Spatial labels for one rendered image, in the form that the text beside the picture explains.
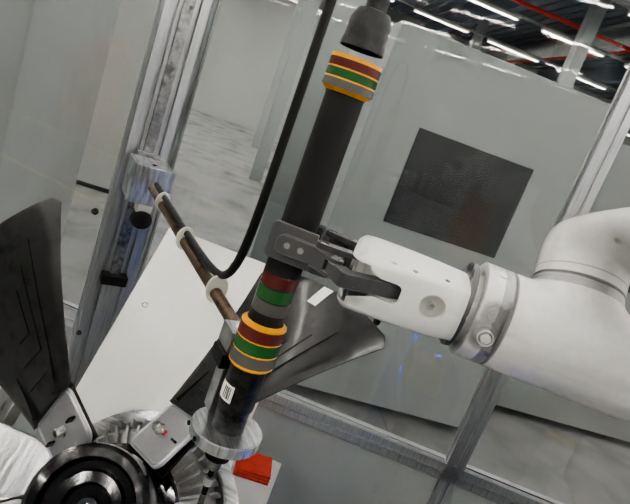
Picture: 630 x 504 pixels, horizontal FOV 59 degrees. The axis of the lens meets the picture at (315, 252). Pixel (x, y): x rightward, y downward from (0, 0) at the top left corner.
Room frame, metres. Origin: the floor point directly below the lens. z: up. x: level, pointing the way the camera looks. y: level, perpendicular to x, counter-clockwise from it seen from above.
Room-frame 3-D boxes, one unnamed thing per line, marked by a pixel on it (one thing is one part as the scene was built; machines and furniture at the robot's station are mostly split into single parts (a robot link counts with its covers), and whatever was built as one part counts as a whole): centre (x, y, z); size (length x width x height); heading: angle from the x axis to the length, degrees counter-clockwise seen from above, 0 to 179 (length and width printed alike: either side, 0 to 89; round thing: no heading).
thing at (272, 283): (0.48, 0.02, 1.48); 0.03 x 0.03 x 0.01
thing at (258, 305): (0.48, 0.02, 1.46); 0.03 x 0.03 x 0.01
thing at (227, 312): (0.74, 0.18, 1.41); 0.54 x 0.01 x 0.01; 31
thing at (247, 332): (0.48, 0.02, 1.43); 0.04 x 0.04 x 0.01
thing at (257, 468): (1.09, -0.04, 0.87); 0.08 x 0.08 x 0.02; 3
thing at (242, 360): (0.48, 0.02, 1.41); 0.04 x 0.04 x 0.01
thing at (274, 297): (0.48, 0.02, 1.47); 0.03 x 0.03 x 0.01
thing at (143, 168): (1.02, 0.34, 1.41); 0.10 x 0.07 x 0.08; 31
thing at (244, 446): (0.49, 0.03, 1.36); 0.09 x 0.07 x 0.10; 31
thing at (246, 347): (0.48, 0.02, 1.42); 0.04 x 0.04 x 0.01
